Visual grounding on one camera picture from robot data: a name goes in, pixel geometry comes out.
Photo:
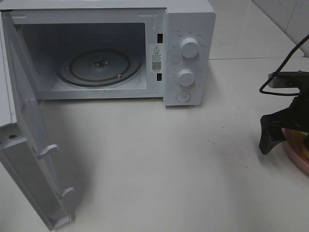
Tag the lower white timer knob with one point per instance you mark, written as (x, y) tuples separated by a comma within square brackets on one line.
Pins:
[(185, 77)]

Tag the upper sandwich bread slice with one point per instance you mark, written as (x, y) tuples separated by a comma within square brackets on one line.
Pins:
[(301, 137)]

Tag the white microwave oven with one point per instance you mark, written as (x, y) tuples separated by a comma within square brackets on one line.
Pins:
[(55, 29)]

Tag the warning label sticker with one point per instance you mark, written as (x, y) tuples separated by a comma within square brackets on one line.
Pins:
[(156, 57)]

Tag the white microwave door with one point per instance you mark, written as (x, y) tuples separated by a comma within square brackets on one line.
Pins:
[(25, 151)]

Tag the round door release button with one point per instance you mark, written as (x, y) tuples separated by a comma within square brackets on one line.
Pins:
[(183, 96)]

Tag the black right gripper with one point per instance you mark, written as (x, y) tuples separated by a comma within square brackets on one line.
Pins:
[(296, 118)]

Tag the pink plate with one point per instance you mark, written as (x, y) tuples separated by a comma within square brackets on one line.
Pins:
[(297, 152)]

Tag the glass microwave turntable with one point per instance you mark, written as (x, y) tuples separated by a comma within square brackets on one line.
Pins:
[(99, 67)]

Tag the upper white power knob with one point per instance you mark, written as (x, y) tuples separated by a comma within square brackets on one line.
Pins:
[(189, 46)]

